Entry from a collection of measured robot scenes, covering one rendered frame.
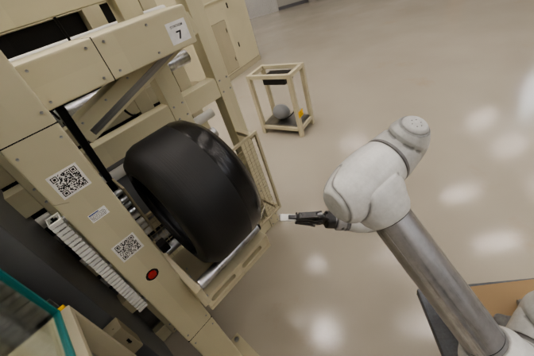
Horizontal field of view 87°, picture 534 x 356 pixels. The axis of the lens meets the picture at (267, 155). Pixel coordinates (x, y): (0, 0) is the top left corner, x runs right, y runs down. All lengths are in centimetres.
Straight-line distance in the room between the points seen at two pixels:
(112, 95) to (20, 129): 51
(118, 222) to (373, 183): 75
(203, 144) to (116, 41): 47
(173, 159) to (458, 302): 84
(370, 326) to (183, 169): 148
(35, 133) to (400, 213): 87
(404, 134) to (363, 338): 144
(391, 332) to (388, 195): 137
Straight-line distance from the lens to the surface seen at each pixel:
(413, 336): 199
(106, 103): 130
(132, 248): 106
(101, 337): 105
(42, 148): 88
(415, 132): 75
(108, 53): 116
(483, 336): 90
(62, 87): 113
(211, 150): 95
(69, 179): 91
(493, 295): 132
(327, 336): 198
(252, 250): 128
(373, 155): 71
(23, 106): 86
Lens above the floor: 184
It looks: 34 degrees down
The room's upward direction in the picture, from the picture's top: 18 degrees counter-clockwise
